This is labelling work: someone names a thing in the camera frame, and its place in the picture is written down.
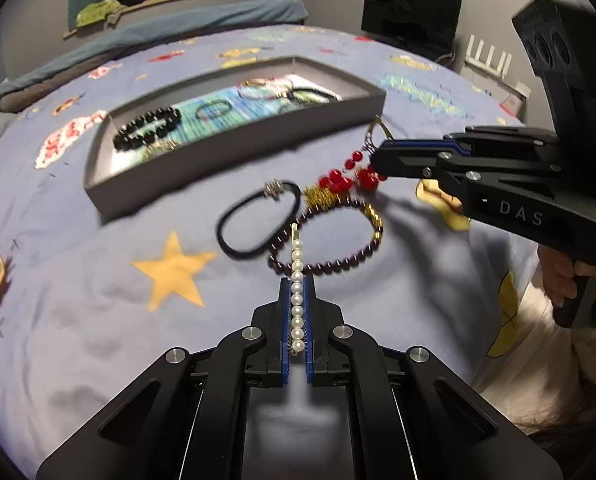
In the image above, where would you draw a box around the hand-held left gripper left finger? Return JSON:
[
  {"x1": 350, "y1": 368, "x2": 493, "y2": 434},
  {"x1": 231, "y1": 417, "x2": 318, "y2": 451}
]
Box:
[{"x1": 35, "y1": 277, "x2": 291, "y2": 480}]

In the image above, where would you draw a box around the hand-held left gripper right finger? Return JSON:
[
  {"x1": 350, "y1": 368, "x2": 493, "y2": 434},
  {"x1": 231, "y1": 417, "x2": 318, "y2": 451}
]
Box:
[{"x1": 303, "y1": 278, "x2": 563, "y2": 480}]

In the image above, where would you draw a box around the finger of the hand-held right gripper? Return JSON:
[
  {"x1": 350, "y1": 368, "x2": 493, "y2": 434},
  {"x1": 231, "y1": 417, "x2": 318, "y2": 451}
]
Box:
[
  {"x1": 379, "y1": 126, "x2": 560, "y2": 162},
  {"x1": 369, "y1": 145, "x2": 479, "y2": 184}
]

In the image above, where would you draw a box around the pearl hair clip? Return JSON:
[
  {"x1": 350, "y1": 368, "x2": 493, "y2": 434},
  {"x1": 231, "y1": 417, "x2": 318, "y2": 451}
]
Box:
[{"x1": 289, "y1": 224, "x2": 306, "y2": 356}]

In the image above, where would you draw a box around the red bead gold ornament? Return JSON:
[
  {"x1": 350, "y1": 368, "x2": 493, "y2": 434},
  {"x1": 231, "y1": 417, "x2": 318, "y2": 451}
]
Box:
[{"x1": 303, "y1": 116, "x2": 396, "y2": 211}]

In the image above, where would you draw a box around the dark blue beaded bracelet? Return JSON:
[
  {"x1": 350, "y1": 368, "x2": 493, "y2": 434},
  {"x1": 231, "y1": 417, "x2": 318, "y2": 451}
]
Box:
[{"x1": 285, "y1": 87, "x2": 336, "y2": 106}]

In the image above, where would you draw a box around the pink cord bracelet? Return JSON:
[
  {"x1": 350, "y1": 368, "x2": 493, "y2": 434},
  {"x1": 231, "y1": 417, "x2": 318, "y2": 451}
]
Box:
[{"x1": 238, "y1": 80, "x2": 294, "y2": 99}]

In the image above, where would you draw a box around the grey cardboard box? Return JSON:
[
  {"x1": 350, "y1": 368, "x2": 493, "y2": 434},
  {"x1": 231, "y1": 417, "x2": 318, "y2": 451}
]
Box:
[{"x1": 83, "y1": 56, "x2": 386, "y2": 222}]

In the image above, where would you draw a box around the gold chain bracelet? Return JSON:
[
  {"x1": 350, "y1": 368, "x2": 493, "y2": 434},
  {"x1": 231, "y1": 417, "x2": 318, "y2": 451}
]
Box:
[{"x1": 140, "y1": 140, "x2": 179, "y2": 161}]

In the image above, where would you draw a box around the thin dark hair tie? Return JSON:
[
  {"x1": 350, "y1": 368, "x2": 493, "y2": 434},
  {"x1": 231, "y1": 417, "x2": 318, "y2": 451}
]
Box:
[{"x1": 195, "y1": 99, "x2": 234, "y2": 121}]

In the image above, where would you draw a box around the black bead bracelet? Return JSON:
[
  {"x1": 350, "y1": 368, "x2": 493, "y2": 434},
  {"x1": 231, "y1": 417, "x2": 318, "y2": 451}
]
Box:
[{"x1": 113, "y1": 106, "x2": 181, "y2": 152}]

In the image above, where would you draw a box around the person's right hand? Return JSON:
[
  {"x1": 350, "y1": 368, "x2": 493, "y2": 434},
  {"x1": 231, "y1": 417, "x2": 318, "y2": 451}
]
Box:
[{"x1": 537, "y1": 245, "x2": 596, "y2": 311}]

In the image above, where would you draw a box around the white device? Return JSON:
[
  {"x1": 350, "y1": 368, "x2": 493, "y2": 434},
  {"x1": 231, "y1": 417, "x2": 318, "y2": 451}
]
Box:
[{"x1": 498, "y1": 80, "x2": 533, "y2": 116}]

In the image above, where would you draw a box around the white router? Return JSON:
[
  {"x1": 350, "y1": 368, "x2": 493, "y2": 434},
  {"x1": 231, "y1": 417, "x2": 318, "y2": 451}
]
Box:
[{"x1": 464, "y1": 35, "x2": 511, "y2": 78}]

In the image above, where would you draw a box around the black television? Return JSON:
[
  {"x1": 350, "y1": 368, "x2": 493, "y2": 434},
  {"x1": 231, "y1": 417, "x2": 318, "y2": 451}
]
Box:
[{"x1": 360, "y1": 0, "x2": 464, "y2": 56}]

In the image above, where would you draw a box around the printed paper sheet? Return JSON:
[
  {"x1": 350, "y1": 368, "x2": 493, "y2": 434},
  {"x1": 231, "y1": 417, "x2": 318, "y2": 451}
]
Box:
[{"x1": 128, "y1": 77, "x2": 349, "y2": 166}]

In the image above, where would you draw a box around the printed cartoon bed sheet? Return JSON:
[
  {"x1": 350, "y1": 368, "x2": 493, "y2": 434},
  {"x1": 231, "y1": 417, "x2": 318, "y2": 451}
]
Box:
[{"x1": 0, "y1": 24, "x2": 544, "y2": 480}]

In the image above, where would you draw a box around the person's white fleece clothing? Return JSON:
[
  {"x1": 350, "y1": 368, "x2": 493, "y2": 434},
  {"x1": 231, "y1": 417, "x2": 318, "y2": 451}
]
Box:
[{"x1": 470, "y1": 280, "x2": 579, "y2": 436}]

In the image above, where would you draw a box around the blue duvet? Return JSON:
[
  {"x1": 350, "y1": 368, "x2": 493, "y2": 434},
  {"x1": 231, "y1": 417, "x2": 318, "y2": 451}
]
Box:
[{"x1": 0, "y1": 0, "x2": 309, "y2": 111}]

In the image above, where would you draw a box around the green cloth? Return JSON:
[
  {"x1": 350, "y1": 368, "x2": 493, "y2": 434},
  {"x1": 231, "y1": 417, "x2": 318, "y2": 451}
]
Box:
[{"x1": 74, "y1": 0, "x2": 129, "y2": 28}]

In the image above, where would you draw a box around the grey blanket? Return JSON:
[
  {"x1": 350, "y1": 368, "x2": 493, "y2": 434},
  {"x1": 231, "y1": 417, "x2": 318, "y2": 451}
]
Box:
[{"x1": 0, "y1": 77, "x2": 64, "y2": 113}]

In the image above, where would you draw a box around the dark purple bead bracelet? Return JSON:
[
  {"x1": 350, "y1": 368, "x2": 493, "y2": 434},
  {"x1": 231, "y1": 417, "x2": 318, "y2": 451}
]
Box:
[{"x1": 268, "y1": 199, "x2": 385, "y2": 277}]

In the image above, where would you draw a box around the black hair tie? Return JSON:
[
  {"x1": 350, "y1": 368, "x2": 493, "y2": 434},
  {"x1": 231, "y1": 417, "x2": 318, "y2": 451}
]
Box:
[{"x1": 216, "y1": 180, "x2": 303, "y2": 260}]

